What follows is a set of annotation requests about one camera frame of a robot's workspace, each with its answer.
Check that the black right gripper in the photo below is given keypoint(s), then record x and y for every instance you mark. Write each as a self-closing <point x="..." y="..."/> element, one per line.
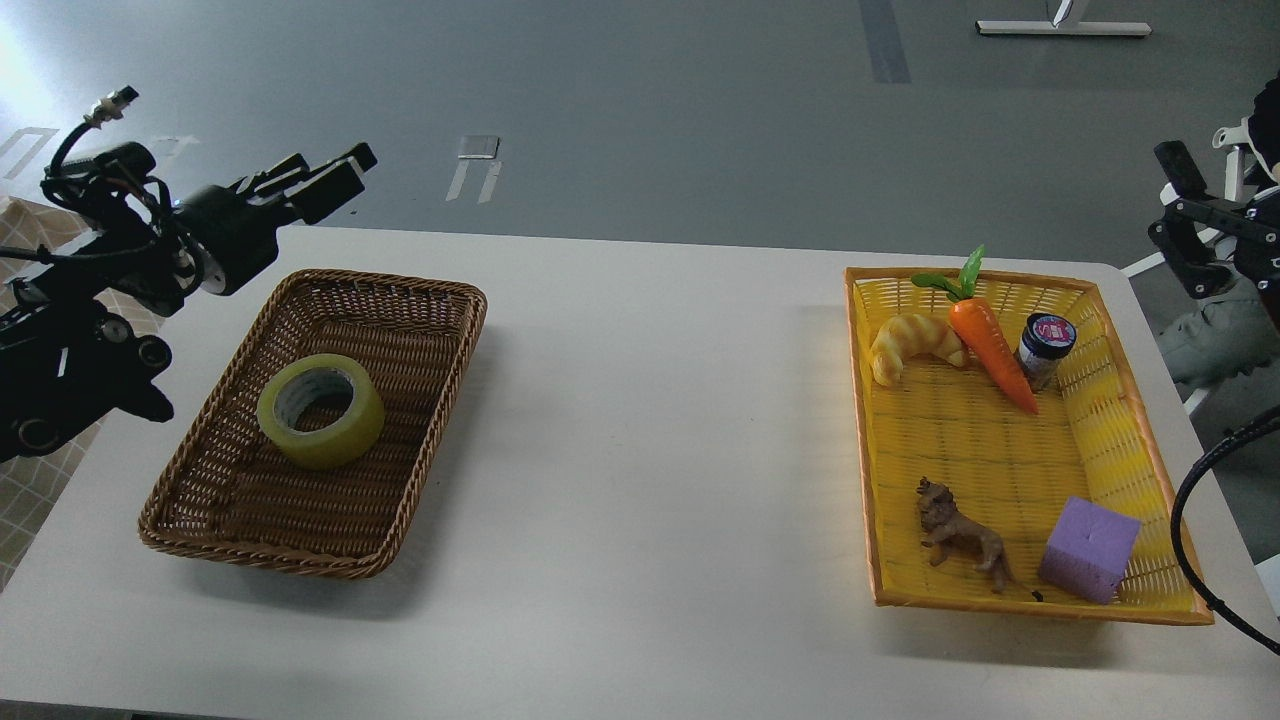
<point x="1262" y="260"/>

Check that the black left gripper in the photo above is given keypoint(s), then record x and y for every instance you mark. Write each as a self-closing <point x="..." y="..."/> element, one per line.
<point x="235" y="227"/>

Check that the yellow tape roll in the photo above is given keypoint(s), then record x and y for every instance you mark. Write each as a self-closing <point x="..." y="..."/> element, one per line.
<point x="321" y="411"/>

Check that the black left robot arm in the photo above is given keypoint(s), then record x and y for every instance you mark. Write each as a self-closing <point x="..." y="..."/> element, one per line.
<point x="68" y="360"/>

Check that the small dark jar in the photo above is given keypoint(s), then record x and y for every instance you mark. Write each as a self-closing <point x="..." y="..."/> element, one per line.
<point x="1045" y="341"/>

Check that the toy carrot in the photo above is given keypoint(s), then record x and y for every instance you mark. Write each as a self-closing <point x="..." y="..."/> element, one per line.
<point x="976" y="324"/>

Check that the white stand base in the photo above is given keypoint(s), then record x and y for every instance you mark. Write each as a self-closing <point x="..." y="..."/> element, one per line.
<point x="1067" y="19"/>

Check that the brown wicker basket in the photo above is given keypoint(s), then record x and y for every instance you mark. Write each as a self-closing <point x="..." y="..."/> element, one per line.
<point x="229" y="495"/>

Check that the yellow plastic basket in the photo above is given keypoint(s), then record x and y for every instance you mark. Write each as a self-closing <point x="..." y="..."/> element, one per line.
<point x="1011" y="471"/>

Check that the toy croissant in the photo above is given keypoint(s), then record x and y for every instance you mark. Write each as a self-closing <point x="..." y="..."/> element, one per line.
<point x="905" y="336"/>

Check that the purple foam cube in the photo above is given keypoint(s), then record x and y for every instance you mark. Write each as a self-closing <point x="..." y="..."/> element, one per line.
<point x="1089" y="550"/>

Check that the brown toy lion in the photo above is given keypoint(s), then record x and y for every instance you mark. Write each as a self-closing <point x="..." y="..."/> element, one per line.
<point x="947" y="530"/>

